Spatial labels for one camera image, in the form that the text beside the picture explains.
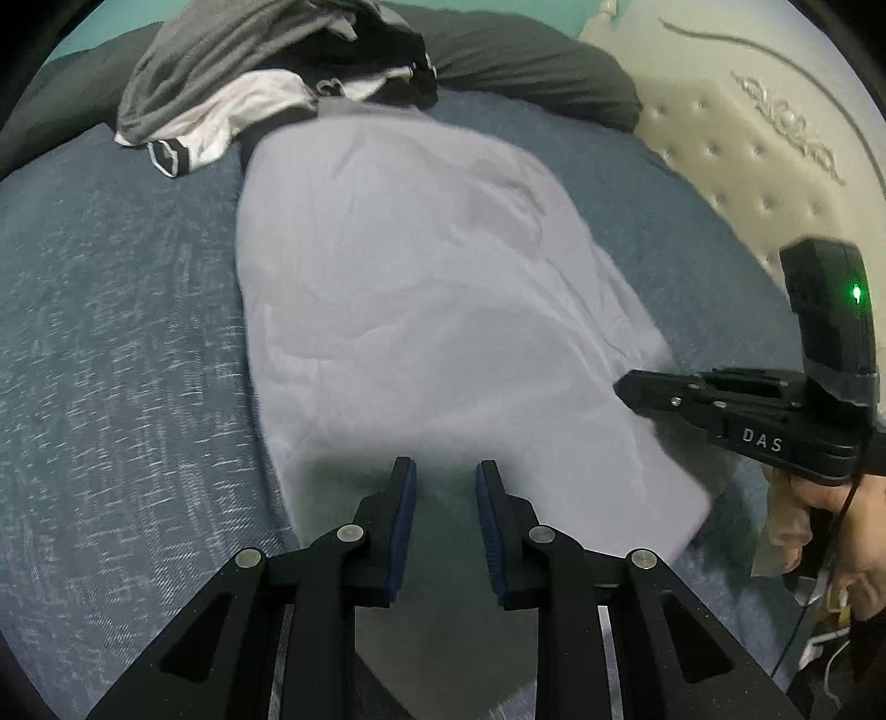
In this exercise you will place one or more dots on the person's right hand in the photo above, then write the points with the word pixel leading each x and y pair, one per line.
pixel 865 533

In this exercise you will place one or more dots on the light grey jacket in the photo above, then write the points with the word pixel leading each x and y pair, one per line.
pixel 415 311

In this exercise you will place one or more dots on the cream tufted headboard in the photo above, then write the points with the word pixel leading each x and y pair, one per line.
pixel 761 138

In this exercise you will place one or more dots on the black and white garment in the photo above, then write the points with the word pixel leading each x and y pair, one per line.
pixel 207 131

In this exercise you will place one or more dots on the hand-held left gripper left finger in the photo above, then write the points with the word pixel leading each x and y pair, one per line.
pixel 405 526

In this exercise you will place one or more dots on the dark grey long pillow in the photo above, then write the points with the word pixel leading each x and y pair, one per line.
pixel 540 69

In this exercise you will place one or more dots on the blue patterned bed sheet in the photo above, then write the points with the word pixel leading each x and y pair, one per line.
pixel 104 346

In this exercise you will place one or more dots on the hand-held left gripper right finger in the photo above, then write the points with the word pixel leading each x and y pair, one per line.
pixel 488 533

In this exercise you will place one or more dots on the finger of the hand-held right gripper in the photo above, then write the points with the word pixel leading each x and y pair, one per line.
pixel 664 394

